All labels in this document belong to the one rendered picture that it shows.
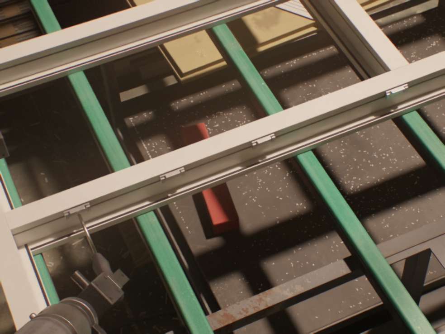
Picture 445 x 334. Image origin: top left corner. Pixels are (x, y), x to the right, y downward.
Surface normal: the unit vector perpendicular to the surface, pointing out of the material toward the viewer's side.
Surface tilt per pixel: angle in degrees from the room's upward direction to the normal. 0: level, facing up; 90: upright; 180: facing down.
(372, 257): 0
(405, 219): 0
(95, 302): 53
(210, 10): 90
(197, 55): 0
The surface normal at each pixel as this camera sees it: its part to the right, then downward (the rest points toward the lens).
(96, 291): -0.25, 0.22
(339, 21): -0.91, 0.34
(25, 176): -0.04, -0.63
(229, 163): 0.41, 0.70
